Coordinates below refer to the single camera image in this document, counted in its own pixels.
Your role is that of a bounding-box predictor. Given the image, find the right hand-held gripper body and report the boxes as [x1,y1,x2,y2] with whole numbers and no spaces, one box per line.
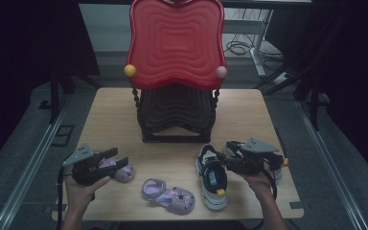
[233,137,286,175]

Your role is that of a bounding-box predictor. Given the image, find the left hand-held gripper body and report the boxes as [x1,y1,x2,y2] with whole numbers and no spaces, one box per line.
[61,143,116,187]

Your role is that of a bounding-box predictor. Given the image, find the purple child sandal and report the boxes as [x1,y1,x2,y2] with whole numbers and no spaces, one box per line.
[98,156,136,183]
[141,177,196,216]

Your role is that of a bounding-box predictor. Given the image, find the navy and white sneaker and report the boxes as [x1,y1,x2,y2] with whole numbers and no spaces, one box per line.
[195,144,230,211]
[223,140,289,186]

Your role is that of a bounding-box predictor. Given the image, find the red two-tier shoe rack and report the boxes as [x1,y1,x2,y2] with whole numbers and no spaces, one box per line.
[123,0,228,144]

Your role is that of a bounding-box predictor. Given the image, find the person's right hand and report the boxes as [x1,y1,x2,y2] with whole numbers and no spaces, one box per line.
[241,166,273,195]

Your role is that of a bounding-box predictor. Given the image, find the person's left hand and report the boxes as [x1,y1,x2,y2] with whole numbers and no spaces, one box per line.
[64,175,112,212]

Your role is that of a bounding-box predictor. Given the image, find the black floor plate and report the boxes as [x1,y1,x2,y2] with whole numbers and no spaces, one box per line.
[51,124,75,148]

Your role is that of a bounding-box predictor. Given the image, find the black tripod stand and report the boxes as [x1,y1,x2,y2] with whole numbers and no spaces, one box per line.
[38,61,103,125]
[254,60,331,130]

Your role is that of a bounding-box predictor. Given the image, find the white power strip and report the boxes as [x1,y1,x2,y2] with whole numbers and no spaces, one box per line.
[272,71,293,85]

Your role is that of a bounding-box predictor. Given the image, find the dark curtain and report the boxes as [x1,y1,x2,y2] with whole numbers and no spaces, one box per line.
[264,0,368,190]
[0,0,101,175]

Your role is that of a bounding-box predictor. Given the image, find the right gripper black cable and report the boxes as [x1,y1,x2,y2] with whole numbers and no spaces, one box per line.
[262,168,279,200]

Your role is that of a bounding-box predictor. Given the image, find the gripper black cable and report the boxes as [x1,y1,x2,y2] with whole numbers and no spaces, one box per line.
[56,165,66,230]
[262,168,279,200]

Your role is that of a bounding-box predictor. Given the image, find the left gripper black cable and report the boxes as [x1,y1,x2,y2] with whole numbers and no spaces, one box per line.
[56,165,66,230]

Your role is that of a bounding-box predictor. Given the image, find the metal floor rail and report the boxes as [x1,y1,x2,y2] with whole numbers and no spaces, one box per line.
[295,99,368,230]
[0,92,75,230]

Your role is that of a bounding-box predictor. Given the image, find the black cables on floor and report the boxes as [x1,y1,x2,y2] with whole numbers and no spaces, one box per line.
[224,32,286,65]

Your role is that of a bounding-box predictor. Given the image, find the white desk frame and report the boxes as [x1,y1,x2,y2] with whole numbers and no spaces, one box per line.
[222,9,274,78]

